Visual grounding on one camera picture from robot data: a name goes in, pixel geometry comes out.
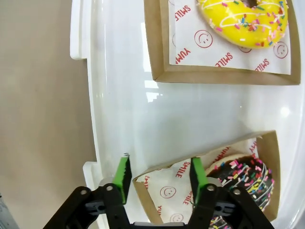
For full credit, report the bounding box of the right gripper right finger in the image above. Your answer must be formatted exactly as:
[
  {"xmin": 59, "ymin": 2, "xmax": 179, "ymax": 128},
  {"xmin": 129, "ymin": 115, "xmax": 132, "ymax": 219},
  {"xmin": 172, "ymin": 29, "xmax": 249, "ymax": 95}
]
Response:
[{"xmin": 188, "ymin": 156, "xmax": 275, "ymax": 229}]

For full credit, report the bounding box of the yellow sprinkled donut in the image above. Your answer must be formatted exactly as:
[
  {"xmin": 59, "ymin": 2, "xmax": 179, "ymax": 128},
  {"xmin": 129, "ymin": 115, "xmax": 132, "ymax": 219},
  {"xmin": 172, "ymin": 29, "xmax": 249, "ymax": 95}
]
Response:
[{"xmin": 195, "ymin": 0, "xmax": 289, "ymax": 50}]

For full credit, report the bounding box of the paper liner under yellow donut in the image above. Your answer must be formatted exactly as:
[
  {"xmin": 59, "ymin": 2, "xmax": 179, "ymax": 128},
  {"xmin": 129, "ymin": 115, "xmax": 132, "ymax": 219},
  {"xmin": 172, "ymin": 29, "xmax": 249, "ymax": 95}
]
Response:
[{"xmin": 168, "ymin": 0, "xmax": 292, "ymax": 75}]

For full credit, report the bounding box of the chocolate donut with colourful sprinkles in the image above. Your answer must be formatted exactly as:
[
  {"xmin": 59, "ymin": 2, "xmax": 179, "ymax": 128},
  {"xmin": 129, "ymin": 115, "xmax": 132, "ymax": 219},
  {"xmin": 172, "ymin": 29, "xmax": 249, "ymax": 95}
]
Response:
[{"xmin": 205, "ymin": 154, "xmax": 275, "ymax": 229}]

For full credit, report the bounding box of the cardboard tray under yellow donut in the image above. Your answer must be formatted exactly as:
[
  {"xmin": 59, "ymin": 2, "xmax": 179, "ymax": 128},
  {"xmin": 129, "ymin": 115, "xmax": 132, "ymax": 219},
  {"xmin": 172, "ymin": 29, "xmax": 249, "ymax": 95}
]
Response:
[{"xmin": 144, "ymin": 0, "xmax": 302, "ymax": 86}]

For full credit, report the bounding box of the white display case base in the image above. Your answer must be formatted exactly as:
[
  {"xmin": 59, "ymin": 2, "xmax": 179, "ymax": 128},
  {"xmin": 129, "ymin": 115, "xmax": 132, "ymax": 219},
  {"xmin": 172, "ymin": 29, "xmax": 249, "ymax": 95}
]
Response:
[{"xmin": 70, "ymin": 0, "xmax": 305, "ymax": 229}]

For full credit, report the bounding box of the paper liner under sprinkled chocolate donut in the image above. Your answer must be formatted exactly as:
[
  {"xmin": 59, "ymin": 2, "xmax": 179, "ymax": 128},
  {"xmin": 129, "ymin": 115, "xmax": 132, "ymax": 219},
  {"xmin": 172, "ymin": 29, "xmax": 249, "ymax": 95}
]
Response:
[{"xmin": 142, "ymin": 140, "xmax": 260, "ymax": 224}]

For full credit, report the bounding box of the cardboard tray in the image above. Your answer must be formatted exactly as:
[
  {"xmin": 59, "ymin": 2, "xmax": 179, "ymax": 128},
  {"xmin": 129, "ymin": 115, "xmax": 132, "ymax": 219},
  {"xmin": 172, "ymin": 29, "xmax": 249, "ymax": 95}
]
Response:
[
  {"xmin": 132, "ymin": 130, "xmax": 280, "ymax": 226},
  {"xmin": 144, "ymin": 0, "xmax": 302, "ymax": 86}
]

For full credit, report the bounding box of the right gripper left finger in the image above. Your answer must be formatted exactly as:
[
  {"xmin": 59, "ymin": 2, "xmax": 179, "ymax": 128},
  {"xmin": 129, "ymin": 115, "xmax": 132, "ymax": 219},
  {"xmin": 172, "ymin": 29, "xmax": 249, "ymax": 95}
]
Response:
[{"xmin": 43, "ymin": 154, "xmax": 133, "ymax": 229}]

